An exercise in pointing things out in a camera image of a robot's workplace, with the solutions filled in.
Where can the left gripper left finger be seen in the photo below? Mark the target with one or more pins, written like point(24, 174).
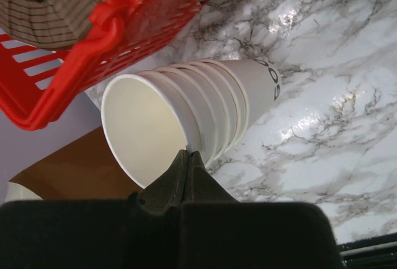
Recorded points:
point(166, 191)

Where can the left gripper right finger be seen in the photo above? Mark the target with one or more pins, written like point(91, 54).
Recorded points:
point(200, 186)

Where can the stack of white paper cups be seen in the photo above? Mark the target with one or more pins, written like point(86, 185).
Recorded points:
point(205, 106)

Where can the brown paper takeout bag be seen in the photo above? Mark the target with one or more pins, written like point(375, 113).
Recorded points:
point(84, 169)

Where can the red plastic shopping basket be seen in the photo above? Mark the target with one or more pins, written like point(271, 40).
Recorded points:
point(37, 85)

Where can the brown striped cloth in basket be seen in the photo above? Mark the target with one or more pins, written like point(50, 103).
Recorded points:
point(47, 24)

